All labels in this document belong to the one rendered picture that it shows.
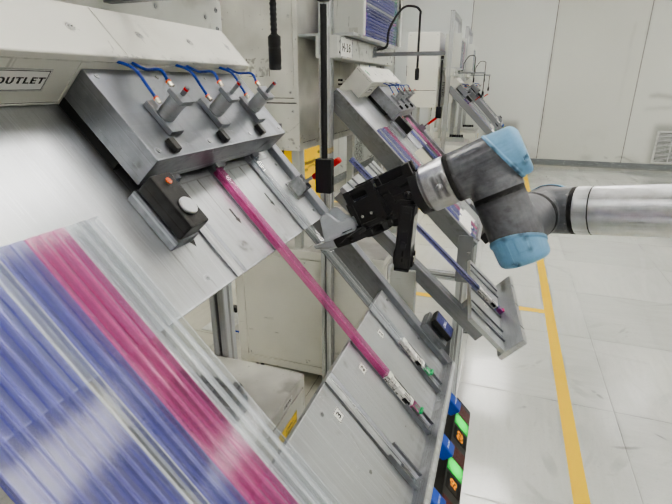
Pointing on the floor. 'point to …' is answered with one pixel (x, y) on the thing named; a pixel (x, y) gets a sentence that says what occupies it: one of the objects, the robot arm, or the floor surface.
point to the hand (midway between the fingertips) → (325, 246)
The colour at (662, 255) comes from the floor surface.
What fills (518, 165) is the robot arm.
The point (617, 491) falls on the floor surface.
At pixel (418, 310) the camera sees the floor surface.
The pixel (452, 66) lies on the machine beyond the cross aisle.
